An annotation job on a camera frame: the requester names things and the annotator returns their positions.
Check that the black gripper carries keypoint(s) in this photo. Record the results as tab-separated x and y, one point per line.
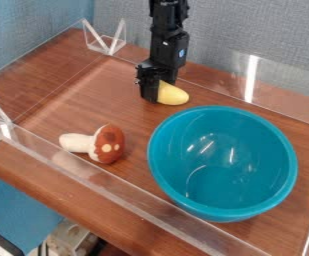
168	57

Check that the yellow toy banana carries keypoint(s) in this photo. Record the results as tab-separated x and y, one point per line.
170	95

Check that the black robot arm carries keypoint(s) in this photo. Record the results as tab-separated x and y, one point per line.
169	14

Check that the blue plastic bowl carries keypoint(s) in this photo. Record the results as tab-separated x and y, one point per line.
222	162

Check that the brown white toy mushroom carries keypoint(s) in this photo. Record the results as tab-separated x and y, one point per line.
104	146

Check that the clear acrylic barrier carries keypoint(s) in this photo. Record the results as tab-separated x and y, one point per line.
66	88

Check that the grey metal bracket below table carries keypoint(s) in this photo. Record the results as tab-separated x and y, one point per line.
69	240

